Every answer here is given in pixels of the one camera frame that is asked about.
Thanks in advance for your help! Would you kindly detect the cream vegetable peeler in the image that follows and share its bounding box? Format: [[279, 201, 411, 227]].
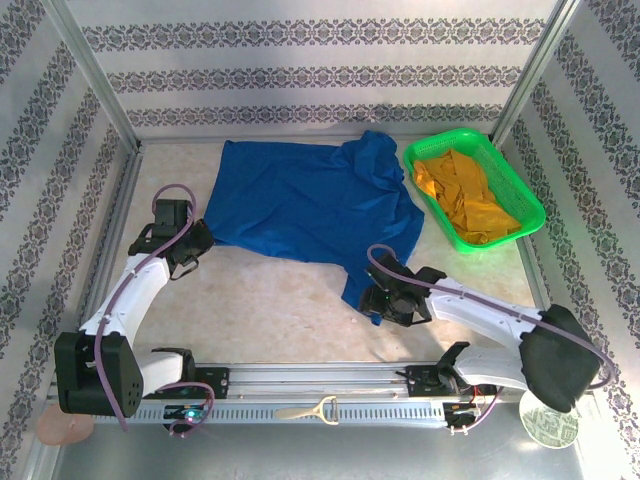
[[274, 395, 340, 426]]

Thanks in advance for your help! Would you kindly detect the aluminium side rail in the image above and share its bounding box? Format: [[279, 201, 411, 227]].
[[69, 142, 146, 364], [487, 137, 581, 362]]

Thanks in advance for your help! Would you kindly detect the pink round lump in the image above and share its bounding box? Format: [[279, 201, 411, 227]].
[[35, 403, 95, 446]]

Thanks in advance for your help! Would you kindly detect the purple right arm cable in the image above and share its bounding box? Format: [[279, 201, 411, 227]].
[[366, 243, 618, 434]]

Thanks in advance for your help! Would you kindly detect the green patterned bowl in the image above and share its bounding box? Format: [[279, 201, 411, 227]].
[[518, 392, 580, 450]]

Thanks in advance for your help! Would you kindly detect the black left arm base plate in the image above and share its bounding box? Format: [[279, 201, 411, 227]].
[[149, 366, 231, 400]]

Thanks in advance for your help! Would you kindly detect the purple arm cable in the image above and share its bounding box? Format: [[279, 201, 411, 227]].
[[94, 183, 216, 439], [366, 243, 618, 434]]

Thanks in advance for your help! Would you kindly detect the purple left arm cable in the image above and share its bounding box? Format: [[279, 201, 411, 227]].
[[94, 183, 216, 439]]

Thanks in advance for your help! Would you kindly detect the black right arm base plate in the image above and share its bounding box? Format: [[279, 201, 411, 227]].
[[403, 364, 499, 399]]

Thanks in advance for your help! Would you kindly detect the orange cloth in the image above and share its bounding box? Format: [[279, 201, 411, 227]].
[[412, 148, 523, 246]]

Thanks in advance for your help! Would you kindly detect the green plastic basket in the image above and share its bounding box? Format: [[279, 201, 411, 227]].
[[402, 128, 546, 255]]

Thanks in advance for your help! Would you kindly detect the slotted grey cable duct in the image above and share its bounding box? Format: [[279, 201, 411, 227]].
[[132, 402, 451, 425]]

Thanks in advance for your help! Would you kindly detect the aluminium back rail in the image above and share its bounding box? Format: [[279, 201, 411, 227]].
[[137, 130, 494, 146]]

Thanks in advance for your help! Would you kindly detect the blue t-shirt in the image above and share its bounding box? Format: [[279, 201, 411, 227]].
[[202, 129, 426, 327]]

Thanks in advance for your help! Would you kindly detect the aluminium frame post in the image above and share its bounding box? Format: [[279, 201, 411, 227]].
[[492, 0, 585, 146], [42, 0, 144, 151]]

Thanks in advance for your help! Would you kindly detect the aluminium mounting rail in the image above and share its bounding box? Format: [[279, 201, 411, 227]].
[[47, 360, 589, 401]]

